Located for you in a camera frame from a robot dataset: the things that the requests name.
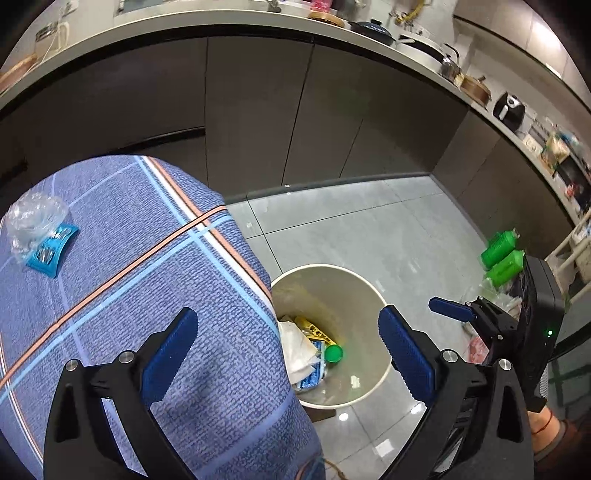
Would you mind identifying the clear plastic bag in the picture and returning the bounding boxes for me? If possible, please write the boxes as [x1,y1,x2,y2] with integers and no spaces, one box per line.
[4,188,71,265]

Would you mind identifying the bag of groceries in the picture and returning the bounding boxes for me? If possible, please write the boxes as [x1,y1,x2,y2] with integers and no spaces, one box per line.
[542,130,579,168]

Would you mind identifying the round wooden lid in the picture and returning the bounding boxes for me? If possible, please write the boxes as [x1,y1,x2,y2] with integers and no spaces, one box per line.
[306,11,345,27]

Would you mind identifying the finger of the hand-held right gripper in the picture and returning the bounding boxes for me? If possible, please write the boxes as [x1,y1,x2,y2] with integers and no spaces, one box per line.
[428,296,522,365]

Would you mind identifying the yellow snack packet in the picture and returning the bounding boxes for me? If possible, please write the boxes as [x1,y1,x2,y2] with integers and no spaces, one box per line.
[294,315,341,348]

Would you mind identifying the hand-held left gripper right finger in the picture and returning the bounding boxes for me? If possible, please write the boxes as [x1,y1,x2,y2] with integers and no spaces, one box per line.
[378,305,536,480]

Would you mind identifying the white tissue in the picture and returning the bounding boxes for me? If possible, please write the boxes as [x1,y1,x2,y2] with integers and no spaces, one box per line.
[277,320,325,386]

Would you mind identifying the black air fryer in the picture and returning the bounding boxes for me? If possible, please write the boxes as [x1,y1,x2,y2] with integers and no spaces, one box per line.
[492,91,527,131]

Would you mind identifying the person's right forearm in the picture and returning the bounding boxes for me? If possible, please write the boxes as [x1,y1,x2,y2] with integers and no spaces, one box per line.
[530,406,583,463]

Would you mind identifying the metal kettle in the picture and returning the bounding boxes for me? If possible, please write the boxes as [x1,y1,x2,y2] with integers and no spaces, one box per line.
[438,43,463,82]

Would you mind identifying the blue foil packet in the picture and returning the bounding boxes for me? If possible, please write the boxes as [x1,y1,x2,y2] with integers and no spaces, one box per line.
[25,223,80,278]

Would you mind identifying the brown cord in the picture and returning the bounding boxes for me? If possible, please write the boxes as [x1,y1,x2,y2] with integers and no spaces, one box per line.
[322,456,352,480]

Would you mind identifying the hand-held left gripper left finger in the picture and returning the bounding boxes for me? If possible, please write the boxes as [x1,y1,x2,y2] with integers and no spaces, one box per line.
[44,307,199,480]

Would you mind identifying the clear electric kettle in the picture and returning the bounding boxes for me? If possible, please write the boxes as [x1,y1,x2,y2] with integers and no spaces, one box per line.
[34,17,68,52]

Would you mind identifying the black microwave oven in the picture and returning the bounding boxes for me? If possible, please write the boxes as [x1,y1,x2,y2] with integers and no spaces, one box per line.
[554,156,591,209]

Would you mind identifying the yellow gas hose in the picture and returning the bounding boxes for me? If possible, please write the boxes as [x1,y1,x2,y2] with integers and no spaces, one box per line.
[392,1,424,25]

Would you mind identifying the white storage rack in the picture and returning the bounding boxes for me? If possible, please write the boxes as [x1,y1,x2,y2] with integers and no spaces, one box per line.
[544,220,591,297]

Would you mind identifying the wooden steamer pot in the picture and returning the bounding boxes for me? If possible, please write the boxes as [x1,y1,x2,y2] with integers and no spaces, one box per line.
[461,75,493,105]

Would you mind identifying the blue plaid tablecloth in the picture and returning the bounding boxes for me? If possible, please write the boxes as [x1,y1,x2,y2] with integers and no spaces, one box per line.
[0,154,326,480]

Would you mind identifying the woven basket bowl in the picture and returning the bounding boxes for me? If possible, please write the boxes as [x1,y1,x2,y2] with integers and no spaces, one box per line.
[0,54,38,94]

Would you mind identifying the dark kitchen cabinets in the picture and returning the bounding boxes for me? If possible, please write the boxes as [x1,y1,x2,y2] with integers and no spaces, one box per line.
[0,36,579,232]

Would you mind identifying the green plastic bottle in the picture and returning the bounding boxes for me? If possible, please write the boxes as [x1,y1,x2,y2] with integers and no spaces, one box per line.
[479,229,521,269]
[486,248,528,285]

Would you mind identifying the white round trash bin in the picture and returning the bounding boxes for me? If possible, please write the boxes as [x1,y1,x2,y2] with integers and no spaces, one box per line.
[270,263,391,409]

